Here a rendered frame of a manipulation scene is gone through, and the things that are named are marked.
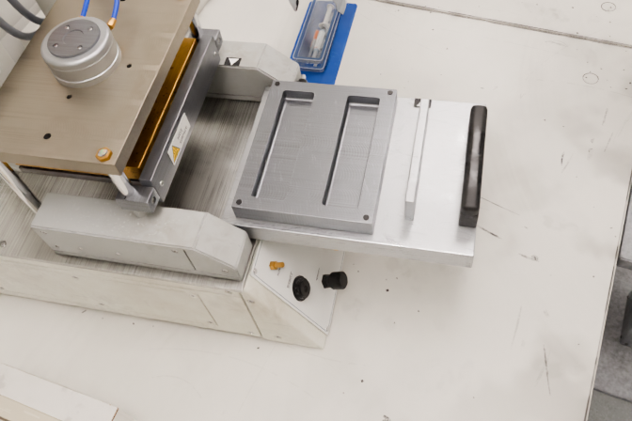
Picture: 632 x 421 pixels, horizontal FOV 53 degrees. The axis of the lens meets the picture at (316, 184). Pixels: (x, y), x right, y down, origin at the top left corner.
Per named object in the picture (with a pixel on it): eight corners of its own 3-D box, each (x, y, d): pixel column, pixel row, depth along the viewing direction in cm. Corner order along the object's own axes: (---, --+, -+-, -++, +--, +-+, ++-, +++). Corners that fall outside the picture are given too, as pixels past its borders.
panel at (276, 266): (326, 335, 88) (248, 274, 75) (362, 163, 104) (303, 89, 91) (339, 335, 87) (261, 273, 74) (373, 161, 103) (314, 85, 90)
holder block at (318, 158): (235, 217, 75) (230, 206, 73) (276, 92, 85) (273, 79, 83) (372, 235, 71) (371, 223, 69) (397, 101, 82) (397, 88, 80)
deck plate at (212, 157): (-84, 242, 84) (-88, 240, 83) (32, 56, 102) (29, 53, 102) (243, 293, 74) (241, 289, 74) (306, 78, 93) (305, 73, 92)
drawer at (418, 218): (227, 238, 78) (211, 205, 71) (270, 103, 89) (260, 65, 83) (470, 272, 72) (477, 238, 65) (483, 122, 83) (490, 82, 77)
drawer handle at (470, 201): (458, 226, 71) (461, 207, 67) (468, 123, 79) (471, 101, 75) (476, 228, 70) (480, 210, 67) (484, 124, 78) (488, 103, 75)
